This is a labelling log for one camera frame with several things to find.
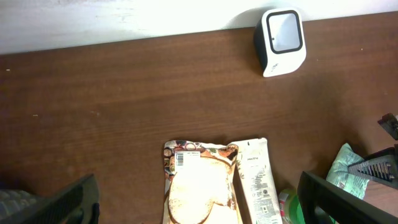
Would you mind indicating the white shampoo tube gold cap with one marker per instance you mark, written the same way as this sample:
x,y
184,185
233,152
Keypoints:
x,y
256,177

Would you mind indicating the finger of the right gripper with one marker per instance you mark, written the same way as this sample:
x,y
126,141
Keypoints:
x,y
389,123
380,167

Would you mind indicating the green lid jar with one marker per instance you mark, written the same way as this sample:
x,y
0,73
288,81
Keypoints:
x,y
290,208

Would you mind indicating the beige oats pouch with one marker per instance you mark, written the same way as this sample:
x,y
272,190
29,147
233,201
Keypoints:
x,y
199,183

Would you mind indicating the white barcode scanner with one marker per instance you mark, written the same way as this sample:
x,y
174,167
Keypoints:
x,y
279,42

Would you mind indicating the grey plastic mesh basket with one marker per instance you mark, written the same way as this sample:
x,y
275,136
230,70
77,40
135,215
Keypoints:
x,y
16,204

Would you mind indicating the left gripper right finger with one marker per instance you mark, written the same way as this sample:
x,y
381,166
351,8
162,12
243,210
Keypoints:
x,y
323,202

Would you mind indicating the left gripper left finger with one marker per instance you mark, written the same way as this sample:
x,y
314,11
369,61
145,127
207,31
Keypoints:
x,y
77,203

